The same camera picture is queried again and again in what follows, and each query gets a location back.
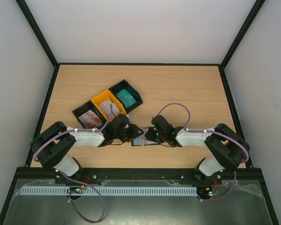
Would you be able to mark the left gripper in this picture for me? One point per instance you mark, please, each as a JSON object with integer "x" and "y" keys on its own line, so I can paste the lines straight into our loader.
{"x": 134, "y": 129}

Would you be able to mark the black leather card holder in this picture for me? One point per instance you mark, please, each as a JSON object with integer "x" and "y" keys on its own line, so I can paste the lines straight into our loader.
{"x": 143, "y": 135}

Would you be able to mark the white slotted cable duct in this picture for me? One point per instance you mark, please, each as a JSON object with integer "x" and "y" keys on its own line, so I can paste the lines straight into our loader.
{"x": 110, "y": 191}

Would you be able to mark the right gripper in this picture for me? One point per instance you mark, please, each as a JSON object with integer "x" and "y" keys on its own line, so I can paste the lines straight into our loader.
{"x": 151, "y": 134}

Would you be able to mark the teal card stack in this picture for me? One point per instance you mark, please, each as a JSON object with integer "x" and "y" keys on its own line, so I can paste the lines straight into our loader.
{"x": 126, "y": 98}

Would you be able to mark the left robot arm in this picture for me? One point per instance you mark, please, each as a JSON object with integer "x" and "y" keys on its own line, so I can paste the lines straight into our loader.
{"x": 50, "y": 148}

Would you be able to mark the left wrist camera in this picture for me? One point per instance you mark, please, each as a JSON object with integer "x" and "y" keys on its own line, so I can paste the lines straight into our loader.
{"x": 129, "y": 117}

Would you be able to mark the white credit card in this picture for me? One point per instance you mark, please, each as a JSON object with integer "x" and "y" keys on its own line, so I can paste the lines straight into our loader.
{"x": 141, "y": 141}

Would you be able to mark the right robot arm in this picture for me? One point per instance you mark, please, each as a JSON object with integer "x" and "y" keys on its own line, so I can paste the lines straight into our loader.
{"x": 228, "y": 149}

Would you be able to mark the black bin with red cards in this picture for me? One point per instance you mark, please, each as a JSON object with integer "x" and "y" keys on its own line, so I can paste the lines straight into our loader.
{"x": 85, "y": 107}

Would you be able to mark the yellow card bin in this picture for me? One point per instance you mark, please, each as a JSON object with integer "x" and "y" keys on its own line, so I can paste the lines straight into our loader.
{"x": 104, "y": 96}

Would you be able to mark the black bin with teal cards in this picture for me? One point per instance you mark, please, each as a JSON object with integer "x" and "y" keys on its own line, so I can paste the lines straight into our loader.
{"x": 124, "y": 84}

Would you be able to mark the red patterned card stack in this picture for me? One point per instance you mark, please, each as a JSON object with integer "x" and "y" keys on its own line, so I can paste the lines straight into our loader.
{"x": 89, "y": 118}

